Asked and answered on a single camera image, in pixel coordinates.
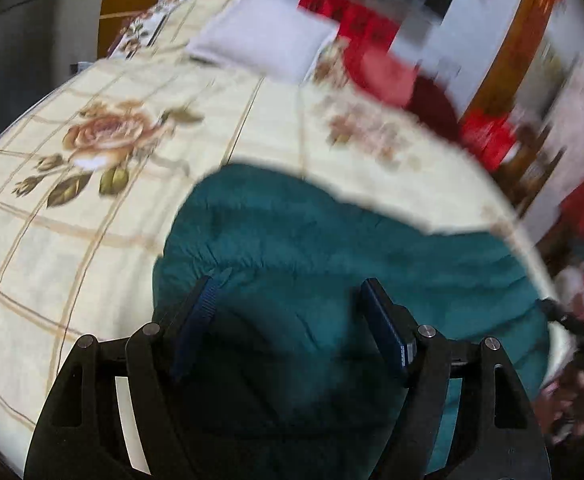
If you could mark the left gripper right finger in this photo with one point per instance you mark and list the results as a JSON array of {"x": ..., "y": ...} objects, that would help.
[{"x": 391, "y": 325}]

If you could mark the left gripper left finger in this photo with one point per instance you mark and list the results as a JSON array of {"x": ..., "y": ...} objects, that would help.
[{"x": 191, "y": 321}]

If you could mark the dark green quilted jacket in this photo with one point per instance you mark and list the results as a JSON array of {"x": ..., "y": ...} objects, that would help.
[{"x": 287, "y": 382}]

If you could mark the person's right hand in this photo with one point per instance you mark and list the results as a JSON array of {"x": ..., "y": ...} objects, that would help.
[{"x": 559, "y": 408}]

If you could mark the floral checked bed quilt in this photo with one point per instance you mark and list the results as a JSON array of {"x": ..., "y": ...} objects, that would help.
[{"x": 152, "y": 166}]

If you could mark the wooden chair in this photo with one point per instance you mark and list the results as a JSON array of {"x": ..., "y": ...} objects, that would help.
[{"x": 525, "y": 170}]

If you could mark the red plastic bag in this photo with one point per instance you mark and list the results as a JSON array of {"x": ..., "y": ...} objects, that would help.
[{"x": 489, "y": 138}]

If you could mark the dark red velvet cushion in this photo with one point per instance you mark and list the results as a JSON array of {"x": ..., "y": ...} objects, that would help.
[{"x": 433, "y": 109}]

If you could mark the red heart-shaped cushion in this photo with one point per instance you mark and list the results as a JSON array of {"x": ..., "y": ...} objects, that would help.
[{"x": 380, "y": 74}]

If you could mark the red banner with characters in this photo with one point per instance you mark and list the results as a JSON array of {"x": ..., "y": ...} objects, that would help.
[{"x": 357, "y": 23}]

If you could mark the white square pillow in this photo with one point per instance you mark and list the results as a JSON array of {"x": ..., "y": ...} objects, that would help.
[{"x": 269, "y": 37}]

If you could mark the grey wardrobe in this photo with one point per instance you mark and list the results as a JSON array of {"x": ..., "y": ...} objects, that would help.
[{"x": 17, "y": 45}]

